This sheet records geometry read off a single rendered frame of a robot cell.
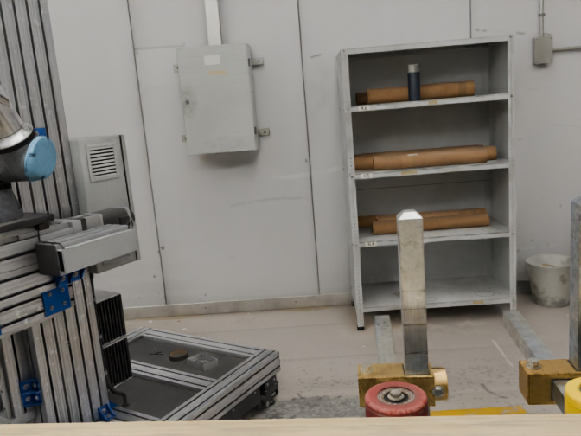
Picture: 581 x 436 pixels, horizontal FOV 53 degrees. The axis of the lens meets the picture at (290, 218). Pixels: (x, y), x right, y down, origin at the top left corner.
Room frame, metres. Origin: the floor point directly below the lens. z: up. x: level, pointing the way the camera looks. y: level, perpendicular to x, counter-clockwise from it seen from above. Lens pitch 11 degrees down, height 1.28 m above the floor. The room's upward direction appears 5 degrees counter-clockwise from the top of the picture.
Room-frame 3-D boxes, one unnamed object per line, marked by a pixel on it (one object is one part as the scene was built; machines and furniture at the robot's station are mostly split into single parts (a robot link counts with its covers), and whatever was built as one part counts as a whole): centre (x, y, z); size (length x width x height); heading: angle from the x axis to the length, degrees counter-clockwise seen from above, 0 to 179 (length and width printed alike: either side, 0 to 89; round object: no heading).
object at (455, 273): (3.30, -0.79, 0.78); 0.90 x 0.45 x 1.55; 87
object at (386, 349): (0.88, -0.14, 0.84); 0.43 x 0.03 x 0.04; 173
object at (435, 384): (0.83, -0.15, 0.84); 0.13 x 0.06 x 0.05; 83
